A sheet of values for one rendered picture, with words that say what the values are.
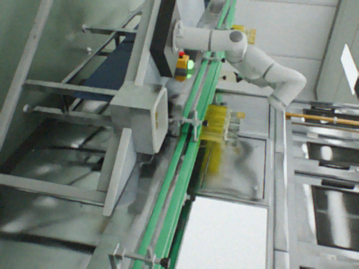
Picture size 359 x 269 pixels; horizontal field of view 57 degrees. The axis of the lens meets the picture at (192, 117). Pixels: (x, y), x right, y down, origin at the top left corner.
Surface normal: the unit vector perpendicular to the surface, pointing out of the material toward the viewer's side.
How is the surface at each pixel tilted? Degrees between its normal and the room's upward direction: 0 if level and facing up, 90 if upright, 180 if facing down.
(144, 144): 90
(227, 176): 90
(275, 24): 90
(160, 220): 90
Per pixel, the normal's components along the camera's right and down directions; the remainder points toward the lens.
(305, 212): 0.02, -0.80
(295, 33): -0.20, 0.58
